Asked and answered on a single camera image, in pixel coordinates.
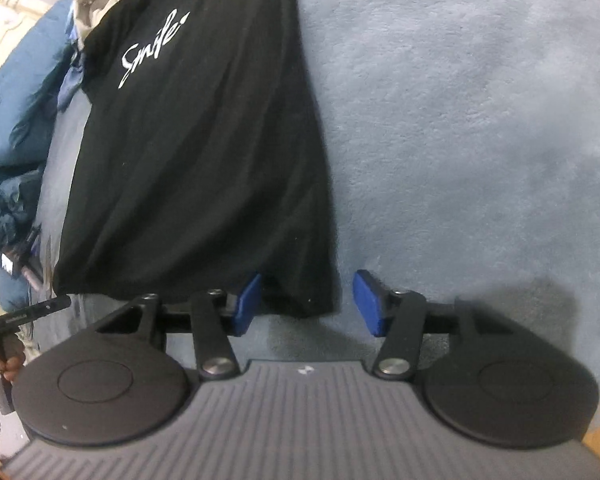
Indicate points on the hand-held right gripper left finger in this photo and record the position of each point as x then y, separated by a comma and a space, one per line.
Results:
245, 306

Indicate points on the cream carved headboard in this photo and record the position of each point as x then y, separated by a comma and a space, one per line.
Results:
5, 25

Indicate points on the dark object with white tag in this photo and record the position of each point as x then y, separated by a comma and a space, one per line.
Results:
25, 260

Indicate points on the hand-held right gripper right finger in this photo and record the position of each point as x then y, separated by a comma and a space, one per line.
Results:
367, 306

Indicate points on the teal duvet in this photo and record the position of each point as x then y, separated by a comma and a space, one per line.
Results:
20, 100

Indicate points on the black t-shirt with white print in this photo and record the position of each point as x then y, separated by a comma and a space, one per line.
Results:
190, 160

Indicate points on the person's left hand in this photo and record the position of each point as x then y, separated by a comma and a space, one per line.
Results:
12, 369

